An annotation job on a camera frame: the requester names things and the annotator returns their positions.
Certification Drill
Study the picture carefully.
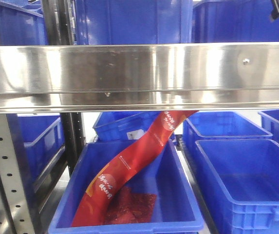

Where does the blue bin centre behind beam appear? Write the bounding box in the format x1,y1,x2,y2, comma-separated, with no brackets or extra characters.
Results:
75,0,193,45

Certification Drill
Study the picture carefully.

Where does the red snack packaging strip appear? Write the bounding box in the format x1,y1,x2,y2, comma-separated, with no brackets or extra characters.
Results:
71,110,195,227

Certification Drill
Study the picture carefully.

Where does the blue bin rear right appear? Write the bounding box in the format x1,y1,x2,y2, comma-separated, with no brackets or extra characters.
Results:
182,111,273,153

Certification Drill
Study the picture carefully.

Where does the blue bin lower centre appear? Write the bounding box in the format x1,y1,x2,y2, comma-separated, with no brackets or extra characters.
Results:
48,140,204,234

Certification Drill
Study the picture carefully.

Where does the black shelf post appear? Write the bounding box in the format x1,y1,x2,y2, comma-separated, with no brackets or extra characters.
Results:
60,112,85,176

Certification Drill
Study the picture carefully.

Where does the blue bin lower right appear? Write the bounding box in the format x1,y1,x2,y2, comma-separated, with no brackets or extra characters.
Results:
195,139,279,234

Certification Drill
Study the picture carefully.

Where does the black cable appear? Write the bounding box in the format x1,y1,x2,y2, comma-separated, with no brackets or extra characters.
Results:
268,0,279,22

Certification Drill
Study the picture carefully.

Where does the steel shelf front beam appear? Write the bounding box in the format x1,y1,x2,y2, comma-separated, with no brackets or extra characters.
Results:
0,42,279,113

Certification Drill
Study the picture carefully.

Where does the perforated steel shelf upright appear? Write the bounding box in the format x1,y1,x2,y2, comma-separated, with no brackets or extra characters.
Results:
0,114,43,234

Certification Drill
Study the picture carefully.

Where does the tilted blue bin rear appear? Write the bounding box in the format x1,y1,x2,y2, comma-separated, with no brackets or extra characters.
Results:
93,111,160,141

